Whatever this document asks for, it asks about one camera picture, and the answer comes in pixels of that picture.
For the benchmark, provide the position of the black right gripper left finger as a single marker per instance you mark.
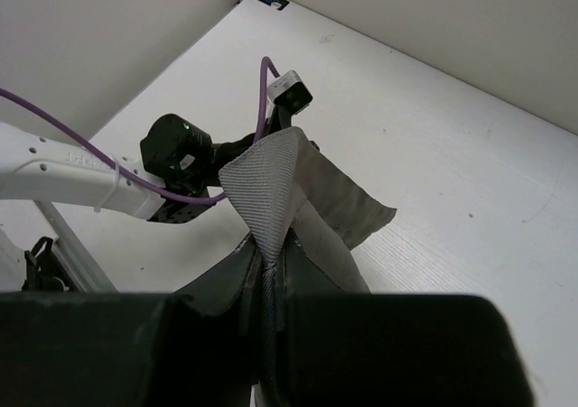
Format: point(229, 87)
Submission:
point(198, 346)

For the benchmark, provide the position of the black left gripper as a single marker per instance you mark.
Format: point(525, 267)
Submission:
point(188, 162)

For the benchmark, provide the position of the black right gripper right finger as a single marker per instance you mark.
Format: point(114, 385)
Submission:
point(339, 348)

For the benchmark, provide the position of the grey pleated skirt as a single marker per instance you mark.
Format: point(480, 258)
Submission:
point(283, 183)

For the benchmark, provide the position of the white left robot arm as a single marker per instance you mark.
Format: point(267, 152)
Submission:
point(35, 168)

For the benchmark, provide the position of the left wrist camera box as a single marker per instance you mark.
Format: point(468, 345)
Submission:
point(290, 93)

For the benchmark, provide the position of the aluminium table edge rail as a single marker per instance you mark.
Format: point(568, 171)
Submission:
point(77, 262)

